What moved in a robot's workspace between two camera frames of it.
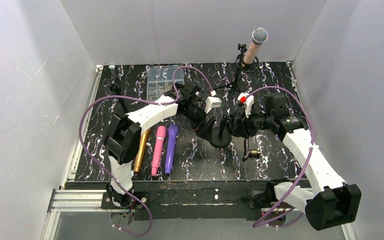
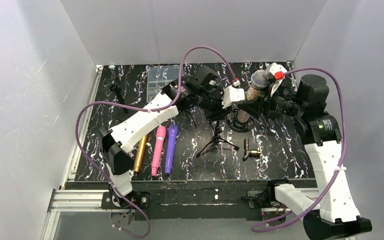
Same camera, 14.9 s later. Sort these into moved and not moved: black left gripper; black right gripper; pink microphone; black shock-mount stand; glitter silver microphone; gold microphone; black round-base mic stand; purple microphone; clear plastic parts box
Moved: black right gripper; glitter silver microphone; black shock-mount stand; black left gripper
Not moved: black round-base mic stand; pink microphone; gold microphone; clear plastic parts box; purple microphone
